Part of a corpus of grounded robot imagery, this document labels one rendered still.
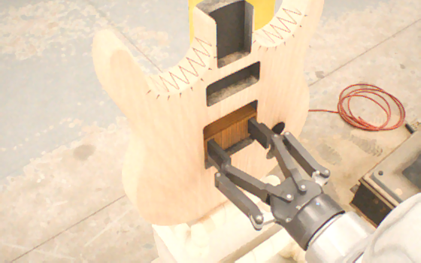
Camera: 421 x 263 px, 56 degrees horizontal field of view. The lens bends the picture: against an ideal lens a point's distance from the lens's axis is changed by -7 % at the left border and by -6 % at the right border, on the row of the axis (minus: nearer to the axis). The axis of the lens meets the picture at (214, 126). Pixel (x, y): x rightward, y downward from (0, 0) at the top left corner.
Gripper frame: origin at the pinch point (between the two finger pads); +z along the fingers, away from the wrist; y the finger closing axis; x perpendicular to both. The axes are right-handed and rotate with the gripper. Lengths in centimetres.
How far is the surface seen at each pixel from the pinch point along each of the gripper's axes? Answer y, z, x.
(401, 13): 272, 116, -137
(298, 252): 9.2, -11.9, -32.3
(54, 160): -20, 136, -136
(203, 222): -7.2, -1.7, -16.6
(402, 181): 106, 3, -107
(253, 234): 2.8, -4.5, -27.6
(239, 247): -1.4, -5.2, -27.6
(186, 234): -9.0, 1.6, -23.9
